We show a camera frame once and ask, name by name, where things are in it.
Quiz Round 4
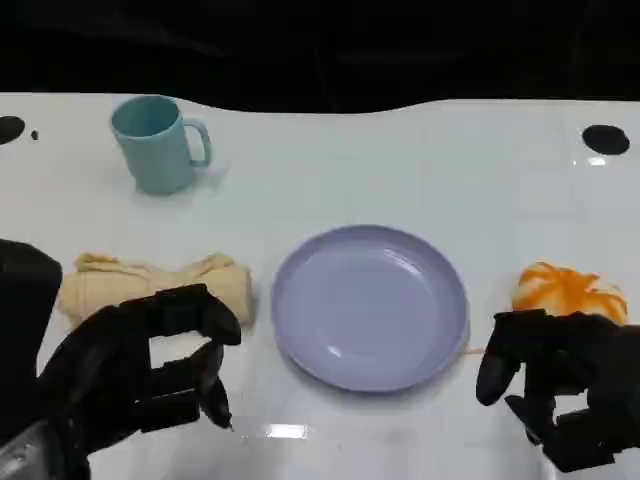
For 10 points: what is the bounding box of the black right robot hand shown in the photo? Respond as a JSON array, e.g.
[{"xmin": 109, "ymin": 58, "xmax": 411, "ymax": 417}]
[{"xmin": 475, "ymin": 308, "xmax": 640, "ymax": 474}]

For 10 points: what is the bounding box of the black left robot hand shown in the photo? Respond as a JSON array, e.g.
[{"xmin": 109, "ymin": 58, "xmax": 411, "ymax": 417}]
[{"xmin": 37, "ymin": 283, "xmax": 243, "ymax": 457}]

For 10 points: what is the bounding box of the beige towel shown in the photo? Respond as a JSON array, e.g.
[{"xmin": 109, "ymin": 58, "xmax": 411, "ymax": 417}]
[{"xmin": 53, "ymin": 252, "xmax": 257, "ymax": 332}]

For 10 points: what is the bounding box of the lilac plate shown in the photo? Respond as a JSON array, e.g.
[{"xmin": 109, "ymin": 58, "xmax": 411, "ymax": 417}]
[{"xmin": 270, "ymin": 224, "xmax": 472, "ymax": 394}]

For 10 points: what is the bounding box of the pale green mug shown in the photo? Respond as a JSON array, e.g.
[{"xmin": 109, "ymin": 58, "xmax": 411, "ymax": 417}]
[{"xmin": 110, "ymin": 95, "xmax": 213, "ymax": 196}]

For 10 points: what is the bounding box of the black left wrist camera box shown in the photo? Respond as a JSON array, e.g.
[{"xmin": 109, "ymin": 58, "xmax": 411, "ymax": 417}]
[{"xmin": 0, "ymin": 238, "xmax": 64, "ymax": 401}]

